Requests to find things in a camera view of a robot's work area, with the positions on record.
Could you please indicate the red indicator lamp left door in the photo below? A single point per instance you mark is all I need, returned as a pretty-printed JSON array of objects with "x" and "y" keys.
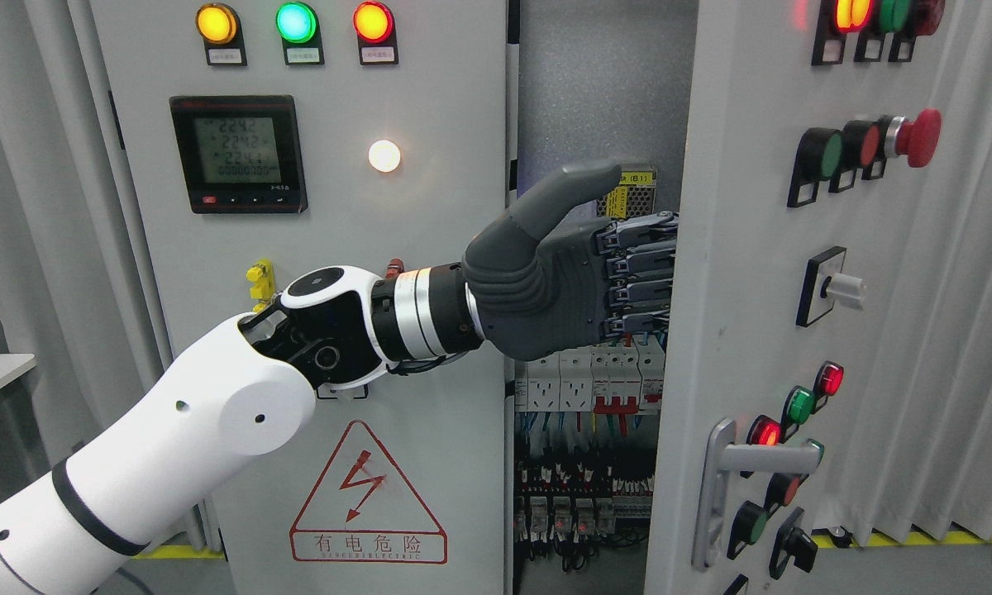
[{"x": 374, "y": 26}]

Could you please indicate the white socket breaker row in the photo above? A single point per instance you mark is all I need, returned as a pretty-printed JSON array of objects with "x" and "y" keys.
[{"x": 626, "y": 377}]

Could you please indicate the grey curtain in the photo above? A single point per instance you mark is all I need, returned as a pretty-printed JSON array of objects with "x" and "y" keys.
[
  {"x": 77, "y": 288},
  {"x": 920, "y": 448}
]

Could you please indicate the red push button right door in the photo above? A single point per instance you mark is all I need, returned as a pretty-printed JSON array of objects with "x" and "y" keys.
[{"x": 860, "y": 142}]

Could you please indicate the right grey curtain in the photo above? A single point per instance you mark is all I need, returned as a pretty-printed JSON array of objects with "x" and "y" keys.
[{"x": 920, "y": 448}]

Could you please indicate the silver door lever handle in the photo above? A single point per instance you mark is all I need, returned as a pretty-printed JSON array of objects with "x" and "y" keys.
[{"x": 727, "y": 522}]

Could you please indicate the lower relay terminal row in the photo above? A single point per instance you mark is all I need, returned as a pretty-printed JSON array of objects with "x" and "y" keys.
[{"x": 569, "y": 505}]

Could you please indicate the rotary selector switch left door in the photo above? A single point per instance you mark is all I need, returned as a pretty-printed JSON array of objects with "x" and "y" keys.
[{"x": 329, "y": 392}]

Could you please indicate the yellow indicator lamp left door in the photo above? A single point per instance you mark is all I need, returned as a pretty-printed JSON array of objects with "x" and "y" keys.
[{"x": 220, "y": 29}]

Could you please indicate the green indicator lamp left door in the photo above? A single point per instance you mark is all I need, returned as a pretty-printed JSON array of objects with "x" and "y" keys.
[{"x": 297, "y": 25}]

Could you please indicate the metal mesh power supply module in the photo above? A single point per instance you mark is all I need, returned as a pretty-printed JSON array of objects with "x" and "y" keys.
[{"x": 635, "y": 195}]

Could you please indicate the red mushroom emergency stop button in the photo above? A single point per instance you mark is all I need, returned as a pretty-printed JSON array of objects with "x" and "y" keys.
[{"x": 914, "y": 138}]

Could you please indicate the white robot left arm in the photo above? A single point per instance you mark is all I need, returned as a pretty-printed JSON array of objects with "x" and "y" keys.
[{"x": 241, "y": 391}]

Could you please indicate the yellow terminal post block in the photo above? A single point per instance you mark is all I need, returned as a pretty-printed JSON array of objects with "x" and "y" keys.
[{"x": 261, "y": 276}]

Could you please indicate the red terminal post block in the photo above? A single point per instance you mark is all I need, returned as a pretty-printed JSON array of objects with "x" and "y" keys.
[{"x": 395, "y": 267}]

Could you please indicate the green push button right door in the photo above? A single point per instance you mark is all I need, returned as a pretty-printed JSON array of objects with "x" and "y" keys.
[{"x": 818, "y": 156}]

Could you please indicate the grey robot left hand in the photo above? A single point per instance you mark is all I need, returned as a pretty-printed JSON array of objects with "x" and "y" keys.
[{"x": 543, "y": 285}]

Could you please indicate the red electric danger warning sticker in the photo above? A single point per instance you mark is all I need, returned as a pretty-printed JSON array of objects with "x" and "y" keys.
[{"x": 364, "y": 510}]

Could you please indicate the grey cabinet door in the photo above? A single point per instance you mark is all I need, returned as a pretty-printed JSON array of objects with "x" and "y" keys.
[
  {"x": 763, "y": 73},
  {"x": 444, "y": 104}
]

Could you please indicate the rotary selector switch right door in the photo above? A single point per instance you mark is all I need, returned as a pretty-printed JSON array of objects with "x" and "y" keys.
[{"x": 825, "y": 286}]

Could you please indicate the black digital power meter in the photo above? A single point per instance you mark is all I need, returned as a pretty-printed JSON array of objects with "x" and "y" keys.
[{"x": 240, "y": 154}]

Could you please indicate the left grey curtain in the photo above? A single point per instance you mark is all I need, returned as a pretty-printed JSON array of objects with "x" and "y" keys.
[{"x": 77, "y": 288}]

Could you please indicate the white lit indicator lamp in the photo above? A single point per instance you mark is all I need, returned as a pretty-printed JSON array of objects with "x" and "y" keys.
[{"x": 384, "y": 156}]

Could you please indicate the rotary selector switch door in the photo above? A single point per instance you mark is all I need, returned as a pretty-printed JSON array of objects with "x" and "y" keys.
[
  {"x": 329, "y": 392},
  {"x": 825, "y": 286}
]

